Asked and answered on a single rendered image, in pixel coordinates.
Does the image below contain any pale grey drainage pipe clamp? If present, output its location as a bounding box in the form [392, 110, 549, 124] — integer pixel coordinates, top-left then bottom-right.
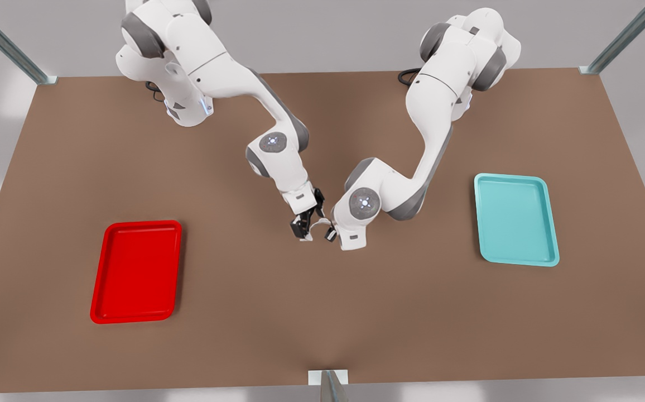
[307, 219, 333, 239]

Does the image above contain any red rectangular tray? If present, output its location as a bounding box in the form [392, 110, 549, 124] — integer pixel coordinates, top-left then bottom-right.
[90, 220, 183, 324]

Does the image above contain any teal rectangular tray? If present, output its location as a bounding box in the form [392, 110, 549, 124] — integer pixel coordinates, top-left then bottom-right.
[473, 173, 561, 267]

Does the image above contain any silver frame post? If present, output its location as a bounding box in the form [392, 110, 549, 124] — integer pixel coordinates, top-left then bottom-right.
[307, 369, 350, 402]
[0, 0, 59, 86]
[578, 0, 645, 75]

